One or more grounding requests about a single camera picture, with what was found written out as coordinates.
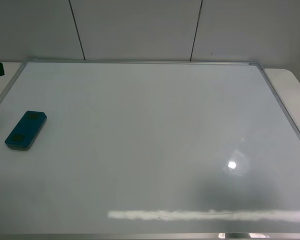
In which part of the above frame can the blue whiteboard eraser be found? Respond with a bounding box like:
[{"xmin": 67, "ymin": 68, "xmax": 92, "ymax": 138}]
[{"xmin": 4, "ymin": 110, "xmax": 47, "ymax": 151}]

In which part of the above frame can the white whiteboard with aluminium frame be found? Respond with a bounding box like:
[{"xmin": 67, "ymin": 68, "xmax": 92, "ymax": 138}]
[{"xmin": 0, "ymin": 60, "xmax": 300, "ymax": 240}]

